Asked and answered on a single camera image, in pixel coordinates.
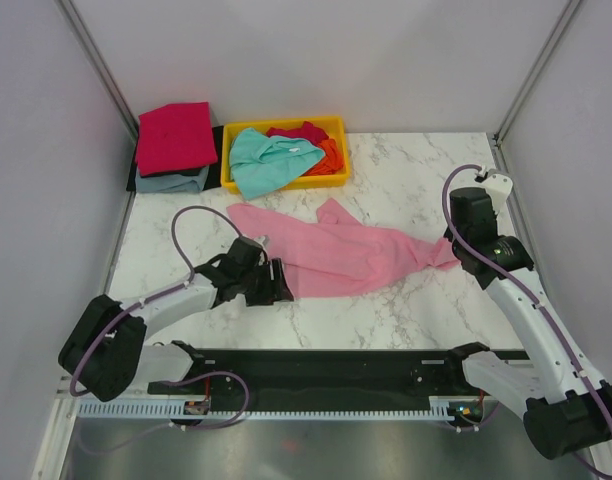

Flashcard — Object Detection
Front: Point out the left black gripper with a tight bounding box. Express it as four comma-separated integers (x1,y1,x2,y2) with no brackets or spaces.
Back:
238,258,293,307

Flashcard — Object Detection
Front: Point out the pink t shirt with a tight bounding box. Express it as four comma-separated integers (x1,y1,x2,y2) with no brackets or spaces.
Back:
227,199,458,298

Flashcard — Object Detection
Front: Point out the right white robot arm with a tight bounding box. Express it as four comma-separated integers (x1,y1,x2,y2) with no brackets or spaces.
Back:
442,187,612,460

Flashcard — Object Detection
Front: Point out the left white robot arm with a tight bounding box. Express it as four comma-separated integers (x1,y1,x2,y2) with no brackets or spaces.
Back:
58,237,294,402

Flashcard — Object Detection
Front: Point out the teal t shirt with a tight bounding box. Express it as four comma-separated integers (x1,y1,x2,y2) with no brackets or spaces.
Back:
229,128,324,200

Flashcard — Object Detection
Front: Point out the folded black t shirt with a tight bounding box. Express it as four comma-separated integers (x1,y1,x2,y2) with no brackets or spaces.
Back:
125,124,226,194

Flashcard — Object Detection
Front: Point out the orange t shirt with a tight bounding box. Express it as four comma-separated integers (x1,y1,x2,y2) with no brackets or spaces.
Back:
305,138,344,176

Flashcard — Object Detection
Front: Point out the folded grey blue t shirt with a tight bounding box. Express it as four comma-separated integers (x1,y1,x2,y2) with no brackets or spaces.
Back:
135,167,209,193

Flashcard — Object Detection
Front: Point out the dark red t shirt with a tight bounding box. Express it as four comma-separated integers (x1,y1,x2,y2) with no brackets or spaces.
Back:
266,121,329,146

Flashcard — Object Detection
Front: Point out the yellow plastic bin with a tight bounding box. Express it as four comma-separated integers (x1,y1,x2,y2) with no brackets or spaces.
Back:
220,116,351,200

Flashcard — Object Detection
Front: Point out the folded crimson t shirt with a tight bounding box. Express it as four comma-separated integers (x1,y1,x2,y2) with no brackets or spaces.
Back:
135,102,217,177

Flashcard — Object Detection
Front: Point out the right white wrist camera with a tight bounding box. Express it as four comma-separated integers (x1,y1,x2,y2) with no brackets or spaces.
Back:
475,167,514,213

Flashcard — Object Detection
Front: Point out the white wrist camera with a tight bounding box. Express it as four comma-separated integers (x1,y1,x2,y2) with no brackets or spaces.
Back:
475,167,514,213
253,235,270,250

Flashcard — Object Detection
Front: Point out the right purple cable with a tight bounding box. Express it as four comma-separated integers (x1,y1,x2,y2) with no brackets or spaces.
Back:
441,163,612,479

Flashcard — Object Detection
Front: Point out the purple cable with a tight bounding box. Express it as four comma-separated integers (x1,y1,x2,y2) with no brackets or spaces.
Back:
441,163,612,479
68,204,252,456

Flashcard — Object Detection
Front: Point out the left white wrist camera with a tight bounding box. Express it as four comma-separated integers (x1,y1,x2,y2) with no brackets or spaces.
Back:
253,235,270,250

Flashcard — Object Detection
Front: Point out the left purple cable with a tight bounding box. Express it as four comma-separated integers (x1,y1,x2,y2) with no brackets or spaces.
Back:
68,204,252,456

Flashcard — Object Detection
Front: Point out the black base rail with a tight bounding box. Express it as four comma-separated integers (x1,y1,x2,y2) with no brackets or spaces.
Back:
145,344,532,414

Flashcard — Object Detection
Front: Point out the right aluminium frame post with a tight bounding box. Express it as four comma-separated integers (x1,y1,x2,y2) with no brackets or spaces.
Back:
490,0,586,148

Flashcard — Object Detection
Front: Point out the aluminium frame post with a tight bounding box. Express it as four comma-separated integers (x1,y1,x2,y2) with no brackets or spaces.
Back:
55,0,138,140
490,0,586,148

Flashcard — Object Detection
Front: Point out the white slotted cable duct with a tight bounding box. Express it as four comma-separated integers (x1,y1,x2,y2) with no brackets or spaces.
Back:
78,397,460,420

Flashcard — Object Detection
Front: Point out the left aluminium frame post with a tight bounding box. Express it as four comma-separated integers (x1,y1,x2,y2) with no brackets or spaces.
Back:
55,0,138,140

